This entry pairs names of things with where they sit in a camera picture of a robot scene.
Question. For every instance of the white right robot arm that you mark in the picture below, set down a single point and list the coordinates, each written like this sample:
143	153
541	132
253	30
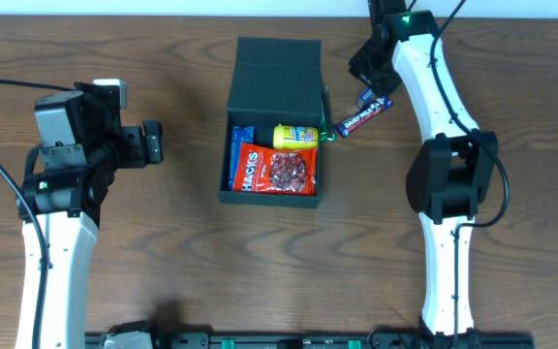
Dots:
451	173

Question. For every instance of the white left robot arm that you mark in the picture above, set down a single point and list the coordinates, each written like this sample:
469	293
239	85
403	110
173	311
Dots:
67	177

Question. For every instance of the green snack bar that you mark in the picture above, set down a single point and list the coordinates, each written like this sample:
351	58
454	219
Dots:
326	129

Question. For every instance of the purple Dairy Milk chocolate bar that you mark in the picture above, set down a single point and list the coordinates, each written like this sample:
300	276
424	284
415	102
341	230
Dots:
347	126

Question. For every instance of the red Hacks candy bag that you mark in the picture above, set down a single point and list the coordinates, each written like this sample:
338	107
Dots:
278	172

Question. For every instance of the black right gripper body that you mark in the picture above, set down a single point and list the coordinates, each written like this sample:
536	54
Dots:
369	74

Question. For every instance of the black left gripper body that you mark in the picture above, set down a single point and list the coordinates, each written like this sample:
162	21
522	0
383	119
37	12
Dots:
151	142

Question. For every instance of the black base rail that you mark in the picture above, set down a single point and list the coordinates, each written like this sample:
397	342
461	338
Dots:
148	335

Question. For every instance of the black fabric storage box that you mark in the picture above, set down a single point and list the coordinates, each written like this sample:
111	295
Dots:
275	81

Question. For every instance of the yellow Mentos candy tub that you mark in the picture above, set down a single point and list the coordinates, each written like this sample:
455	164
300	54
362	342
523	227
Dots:
287	137

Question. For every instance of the small blue candy stick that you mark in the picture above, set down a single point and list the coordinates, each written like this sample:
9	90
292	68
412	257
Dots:
365	98

